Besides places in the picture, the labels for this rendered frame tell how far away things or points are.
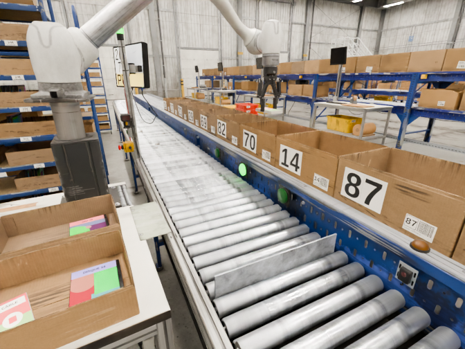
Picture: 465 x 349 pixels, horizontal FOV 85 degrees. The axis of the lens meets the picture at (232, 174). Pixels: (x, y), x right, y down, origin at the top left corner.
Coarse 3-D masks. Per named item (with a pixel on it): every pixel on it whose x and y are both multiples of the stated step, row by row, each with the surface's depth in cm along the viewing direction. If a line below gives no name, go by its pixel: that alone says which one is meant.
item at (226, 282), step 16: (320, 240) 85; (272, 256) 77; (288, 256) 81; (304, 256) 84; (320, 256) 88; (224, 272) 71; (240, 272) 73; (256, 272) 76; (272, 272) 80; (224, 288) 73; (240, 288) 76
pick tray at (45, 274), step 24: (96, 240) 82; (120, 240) 86; (0, 264) 71; (24, 264) 74; (48, 264) 77; (72, 264) 80; (96, 264) 82; (120, 264) 82; (0, 288) 73; (24, 288) 73; (48, 288) 73; (120, 288) 61; (48, 312) 65; (72, 312) 56; (96, 312) 59; (120, 312) 63; (0, 336) 50; (24, 336) 53; (48, 336) 55; (72, 336) 58
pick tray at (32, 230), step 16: (48, 208) 100; (64, 208) 103; (80, 208) 106; (96, 208) 109; (112, 208) 113; (0, 224) 92; (16, 224) 96; (32, 224) 99; (48, 224) 102; (64, 224) 104; (112, 224) 104; (0, 240) 89; (16, 240) 94; (32, 240) 94; (48, 240) 94; (64, 240) 80; (0, 256) 73
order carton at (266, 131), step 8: (272, 120) 168; (280, 120) 167; (240, 128) 158; (248, 128) 148; (256, 128) 164; (264, 128) 167; (272, 128) 170; (280, 128) 168; (288, 128) 161; (296, 128) 154; (304, 128) 147; (312, 128) 142; (240, 136) 160; (264, 136) 134; (272, 136) 128; (240, 144) 162; (256, 144) 144; (264, 144) 136; (272, 144) 129; (248, 152) 154; (256, 152) 145; (272, 152) 131; (264, 160) 139; (272, 160) 132
